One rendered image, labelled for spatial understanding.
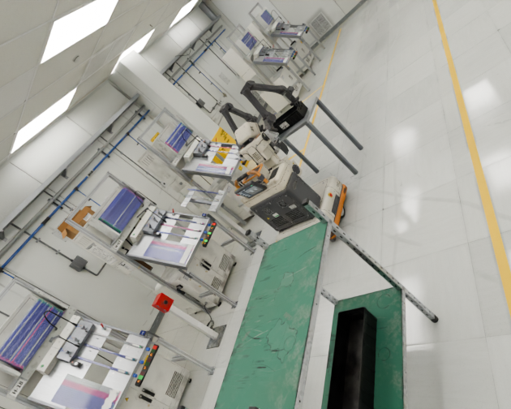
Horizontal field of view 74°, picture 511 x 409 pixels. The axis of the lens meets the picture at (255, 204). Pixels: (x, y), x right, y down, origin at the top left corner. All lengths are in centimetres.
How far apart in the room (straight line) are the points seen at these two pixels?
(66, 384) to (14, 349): 50
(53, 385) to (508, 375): 310
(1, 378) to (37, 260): 194
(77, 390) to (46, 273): 220
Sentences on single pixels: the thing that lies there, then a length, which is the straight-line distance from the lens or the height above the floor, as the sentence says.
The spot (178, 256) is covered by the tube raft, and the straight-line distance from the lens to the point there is 372.
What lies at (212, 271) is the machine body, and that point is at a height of 28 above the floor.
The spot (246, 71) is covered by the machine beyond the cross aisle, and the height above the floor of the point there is 119.
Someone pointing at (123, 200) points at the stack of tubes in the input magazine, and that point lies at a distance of 411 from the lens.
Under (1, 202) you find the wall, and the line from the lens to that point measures 546.
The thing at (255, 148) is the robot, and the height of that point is 102.
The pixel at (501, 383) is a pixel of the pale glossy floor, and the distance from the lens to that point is 202.
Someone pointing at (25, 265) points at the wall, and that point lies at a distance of 522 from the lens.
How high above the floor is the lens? 178
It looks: 20 degrees down
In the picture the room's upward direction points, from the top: 50 degrees counter-clockwise
